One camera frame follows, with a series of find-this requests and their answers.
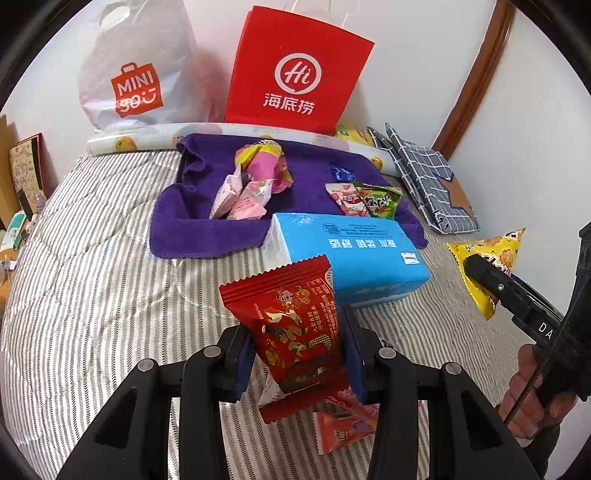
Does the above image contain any red paper bag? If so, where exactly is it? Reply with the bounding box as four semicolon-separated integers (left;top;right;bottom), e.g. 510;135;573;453
224;0;376;137

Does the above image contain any purple towel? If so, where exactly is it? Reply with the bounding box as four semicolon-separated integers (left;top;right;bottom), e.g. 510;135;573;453
148;134;428;260

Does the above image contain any fruit print paper roll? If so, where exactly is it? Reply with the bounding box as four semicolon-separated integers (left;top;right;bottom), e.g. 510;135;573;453
87;121;393;174

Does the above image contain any teal and white box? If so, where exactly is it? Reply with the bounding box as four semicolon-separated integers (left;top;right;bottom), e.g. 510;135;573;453
0;210;28;250

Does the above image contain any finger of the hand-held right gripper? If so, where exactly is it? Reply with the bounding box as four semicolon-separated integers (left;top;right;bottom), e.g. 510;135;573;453
508;273;561;319
464;254;550;330

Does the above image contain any yellow triangular snack packet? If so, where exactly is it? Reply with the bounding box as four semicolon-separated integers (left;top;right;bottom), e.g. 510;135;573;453
447;227;527;320

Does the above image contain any person's right forearm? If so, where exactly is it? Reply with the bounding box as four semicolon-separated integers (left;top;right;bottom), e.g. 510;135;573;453
526;415;591;480

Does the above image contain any person's right hand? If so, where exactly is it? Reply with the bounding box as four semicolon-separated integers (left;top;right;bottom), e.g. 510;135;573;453
496;344;591;439

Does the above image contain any white and red snack packet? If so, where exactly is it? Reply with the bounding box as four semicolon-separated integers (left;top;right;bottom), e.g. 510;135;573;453
324;182;370;217

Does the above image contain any blue tissue pack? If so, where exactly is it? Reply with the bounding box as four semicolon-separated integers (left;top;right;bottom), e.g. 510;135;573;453
262;212;432;309

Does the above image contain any pink and yellow snack bag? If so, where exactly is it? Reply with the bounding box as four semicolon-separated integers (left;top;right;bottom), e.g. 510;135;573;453
235;138;294;195

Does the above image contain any white plastic shopping bag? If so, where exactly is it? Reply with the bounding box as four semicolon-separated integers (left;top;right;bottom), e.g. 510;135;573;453
78;0;227;132

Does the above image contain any green snack packet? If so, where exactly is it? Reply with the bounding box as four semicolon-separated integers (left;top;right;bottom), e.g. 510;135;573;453
353;183;404;220

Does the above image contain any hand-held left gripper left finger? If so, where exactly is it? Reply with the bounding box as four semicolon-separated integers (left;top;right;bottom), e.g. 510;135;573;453
55;325;259;480

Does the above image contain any brown wooden door frame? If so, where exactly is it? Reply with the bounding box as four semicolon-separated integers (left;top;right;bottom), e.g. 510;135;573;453
434;0;515;160

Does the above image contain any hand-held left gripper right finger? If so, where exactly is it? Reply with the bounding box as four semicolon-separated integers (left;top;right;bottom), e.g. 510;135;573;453
341;305;541;480

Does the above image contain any pink snack packet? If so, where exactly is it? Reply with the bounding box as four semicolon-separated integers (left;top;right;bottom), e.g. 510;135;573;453
210;168;252;220
226;178;273;221

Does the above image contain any illustrated cover book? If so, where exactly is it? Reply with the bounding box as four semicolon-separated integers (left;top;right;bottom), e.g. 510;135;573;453
9;134;49;215

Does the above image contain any small plaid fabric storage box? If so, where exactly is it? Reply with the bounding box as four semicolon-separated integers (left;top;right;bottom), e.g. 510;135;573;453
367;127;393;151

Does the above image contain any orange red snack packet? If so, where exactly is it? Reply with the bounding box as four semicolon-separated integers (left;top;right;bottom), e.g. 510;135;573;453
313;388;423;455

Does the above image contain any black cable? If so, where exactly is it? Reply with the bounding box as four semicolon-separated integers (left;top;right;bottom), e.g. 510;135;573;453
505;244;583;428

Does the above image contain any small blue candy packet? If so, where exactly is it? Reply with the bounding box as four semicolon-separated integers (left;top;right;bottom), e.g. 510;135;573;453
329;162;357;183

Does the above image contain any large plaid fabric storage box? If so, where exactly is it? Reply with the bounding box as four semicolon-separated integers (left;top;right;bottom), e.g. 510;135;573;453
385;124;481;237

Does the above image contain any striped grey quilt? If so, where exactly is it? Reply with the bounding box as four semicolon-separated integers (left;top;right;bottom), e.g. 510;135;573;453
0;148;555;480

